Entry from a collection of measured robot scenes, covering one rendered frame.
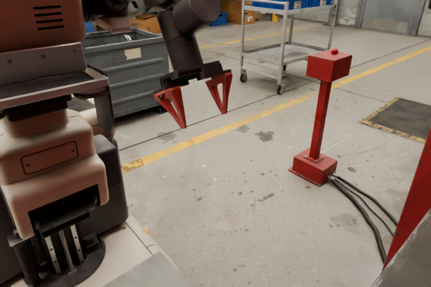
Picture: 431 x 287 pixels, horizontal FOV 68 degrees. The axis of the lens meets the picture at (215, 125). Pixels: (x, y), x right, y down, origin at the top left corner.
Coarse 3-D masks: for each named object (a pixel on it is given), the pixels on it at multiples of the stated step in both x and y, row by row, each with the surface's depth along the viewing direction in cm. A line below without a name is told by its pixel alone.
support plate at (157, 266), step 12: (156, 252) 31; (144, 264) 30; (156, 264) 30; (168, 264) 30; (120, 276) 29; (132, 276) 29; (144, 276) 29; (156, 276) 29; (168, 276) 29; (180, 276) 29
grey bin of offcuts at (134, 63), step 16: (96, 32) 290; (128, 32) 310; (144, 32) 300; (96, 48) 239; (112, 48) 246; (128, 48) 256; (144, 48) 266; (160, 48) 275; (96, 64) 244; (112, 64) 252; (128, 64) 261; (144, 64) 270; (160, 64) 281; (112, 80) 257; (128, 80) 266; (144, 80) 275; (112, 96) 262; (128, 96) 271; (144, 96) 281; (128, 112) 275; (160, 112) 299
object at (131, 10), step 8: (104, 0) 71; (112, 0) 71; (120, 0) 71; (128, 0) 73; (136, 0) 78; (104, 8) 73; (112, 8) 72; (120, 8) 73; (128, 8) 76; (136, 8) 79; (96, 16) 72; (104, 16) 73; (112, 16) 75; (120, 16) 76
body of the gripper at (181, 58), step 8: (176, 40) 56; (184, 40) 56; (192, 40) 57; (168, 48) 57; (176, 48) 56; (184, 48) 56; (192, 48) 56; (176, 56) 56; (184, 56) 56; (192, 56) 56; (200, 56) 58; (176, 64) 57; (184, 64) 56; (192, 64) 56; (200, 64) 57; (208, 64) 57; (176, 72) 54; (184, 72) 55; (192, 72) 56; (160, 80) 58
